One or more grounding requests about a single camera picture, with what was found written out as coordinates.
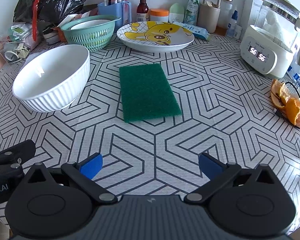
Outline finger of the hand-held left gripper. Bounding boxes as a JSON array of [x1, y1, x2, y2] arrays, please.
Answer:
[[0, 139, 37, 166], [0, 164, 24, 178]]

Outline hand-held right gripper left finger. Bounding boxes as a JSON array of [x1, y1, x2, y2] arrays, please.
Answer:
[[23, 153, 117, 204]]

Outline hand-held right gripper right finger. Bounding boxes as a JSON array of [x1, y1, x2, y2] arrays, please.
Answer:
[[184, 152, 278, 205]]

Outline white ribbed bowl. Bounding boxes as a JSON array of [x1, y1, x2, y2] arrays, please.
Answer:
[[12, 44, 91, 113]]

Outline green scouring pad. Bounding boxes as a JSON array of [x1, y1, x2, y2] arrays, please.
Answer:
[[119, 63, 182, 123]]

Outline plain white bowl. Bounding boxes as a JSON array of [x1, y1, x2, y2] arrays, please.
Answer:
[[70, 19, 111, 30]]

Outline geometric patterned tablecloth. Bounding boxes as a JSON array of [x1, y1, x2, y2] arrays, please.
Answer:
[[0, 31, 300, 230]]

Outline orange peel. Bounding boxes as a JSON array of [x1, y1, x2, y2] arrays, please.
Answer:
[[284, 97, 300, 128], [270, 79, 290, 110]]

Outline orange peels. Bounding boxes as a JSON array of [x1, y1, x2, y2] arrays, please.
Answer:
[[275, 81, 300, 130]]

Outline clear plastic bags clutter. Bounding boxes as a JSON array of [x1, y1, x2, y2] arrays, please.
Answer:
[[4, 21, 44, 63]]

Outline black white small container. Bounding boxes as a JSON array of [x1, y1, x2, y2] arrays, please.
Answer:
[[42, 25, 62, 44]]

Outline white electric kettle warmer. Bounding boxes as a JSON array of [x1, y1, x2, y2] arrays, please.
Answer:
[[240, 0, 300, 78]]

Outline teal plastic colander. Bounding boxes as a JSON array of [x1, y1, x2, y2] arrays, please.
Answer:
[[61, 15, 121, 52]]

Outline cartoon printed plate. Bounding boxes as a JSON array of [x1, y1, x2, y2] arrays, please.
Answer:
[[116, 21, 195, 53]]

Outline blue tissue packet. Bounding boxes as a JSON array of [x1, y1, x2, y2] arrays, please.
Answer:
[[172, 21, 212, 41]]

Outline small blue label bottle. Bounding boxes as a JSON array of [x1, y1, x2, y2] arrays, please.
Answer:
[[226, 10, 238, 38]]

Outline paper packets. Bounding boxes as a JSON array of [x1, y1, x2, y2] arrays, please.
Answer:
[[57, 11, 90, 28]]

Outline clear bottle gold cap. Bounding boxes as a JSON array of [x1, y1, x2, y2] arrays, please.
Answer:
[[216, 0, 234, 36]]

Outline black garbage bag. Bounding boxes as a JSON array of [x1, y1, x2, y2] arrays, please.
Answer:
[[14, 0, 97, 24]]

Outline blue pen holder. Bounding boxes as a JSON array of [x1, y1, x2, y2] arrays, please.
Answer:
[[97, 1, 132, 25]]

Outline orange lid jar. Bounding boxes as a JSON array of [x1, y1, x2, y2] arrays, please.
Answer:
[[149, 9, 169, 23]]

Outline teal trigger spray bottle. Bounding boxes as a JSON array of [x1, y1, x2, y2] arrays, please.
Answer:
[[184, 0, 205, 27]]

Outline pale green lotion bottle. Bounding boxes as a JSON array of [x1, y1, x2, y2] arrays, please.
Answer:
[[169, 3, 185, 23]]

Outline white cardboard box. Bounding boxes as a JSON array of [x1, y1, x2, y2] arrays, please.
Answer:
[[244, 0, 264, 28]]

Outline brown spray bottle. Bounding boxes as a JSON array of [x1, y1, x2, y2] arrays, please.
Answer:
[[136, 0, 150, 22]]

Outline red plastic strap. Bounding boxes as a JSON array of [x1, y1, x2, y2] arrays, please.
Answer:
[[32, 0, 52, 42]]

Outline beige holder with handle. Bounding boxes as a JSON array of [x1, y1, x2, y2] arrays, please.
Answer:
[[197, 0, 221, 33]]

